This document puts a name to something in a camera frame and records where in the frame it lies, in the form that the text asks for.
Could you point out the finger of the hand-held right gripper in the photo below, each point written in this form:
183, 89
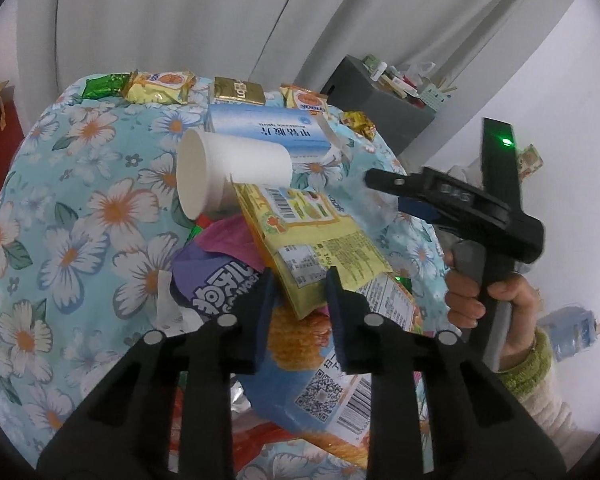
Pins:
420, 207
392, 180

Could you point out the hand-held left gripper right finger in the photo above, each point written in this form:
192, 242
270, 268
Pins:
337, 320

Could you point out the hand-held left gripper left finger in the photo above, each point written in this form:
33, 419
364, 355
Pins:
261, 310

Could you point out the blue orange snack packet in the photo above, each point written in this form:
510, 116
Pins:
300, 360

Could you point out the large yellow snack packet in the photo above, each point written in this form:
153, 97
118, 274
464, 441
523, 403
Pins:
320, 245

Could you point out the person's right forearm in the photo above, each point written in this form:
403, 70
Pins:
540, 400

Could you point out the person's right hand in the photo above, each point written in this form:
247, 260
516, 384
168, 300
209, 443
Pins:
462, 295

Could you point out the purple snack packet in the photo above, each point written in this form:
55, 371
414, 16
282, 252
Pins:
215, 265

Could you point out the small yellow green wrapper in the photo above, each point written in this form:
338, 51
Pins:
359, 124

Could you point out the cream snack packet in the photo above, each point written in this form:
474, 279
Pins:
530, 160

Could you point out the grey cabinet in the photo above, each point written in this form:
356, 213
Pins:
375, 105

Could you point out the green white patterned box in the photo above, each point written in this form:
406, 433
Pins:
435, 97

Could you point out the white plastic bag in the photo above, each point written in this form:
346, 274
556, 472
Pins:
420, 70

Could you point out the orange yellow biscuit packet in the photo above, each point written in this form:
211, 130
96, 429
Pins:
302, 97

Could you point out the blue white medicine box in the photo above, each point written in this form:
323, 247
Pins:
275, 127

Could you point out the red snack packet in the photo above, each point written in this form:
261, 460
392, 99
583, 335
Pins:
265, 440

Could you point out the white paper cup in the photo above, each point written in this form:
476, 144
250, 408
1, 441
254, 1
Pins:
230, 170

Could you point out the blue water bottle on dispenser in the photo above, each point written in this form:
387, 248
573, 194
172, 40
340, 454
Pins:
570, 332

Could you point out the gold foil packet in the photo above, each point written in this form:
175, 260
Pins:
237, 90

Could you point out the floral blue cloth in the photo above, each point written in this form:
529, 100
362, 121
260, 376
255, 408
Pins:
90, 220

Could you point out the white curtain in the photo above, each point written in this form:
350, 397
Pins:
230, 15

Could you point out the green foil snack wrapper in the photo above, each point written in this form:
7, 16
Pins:
105, 85

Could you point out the red bag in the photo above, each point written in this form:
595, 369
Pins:
2, 160

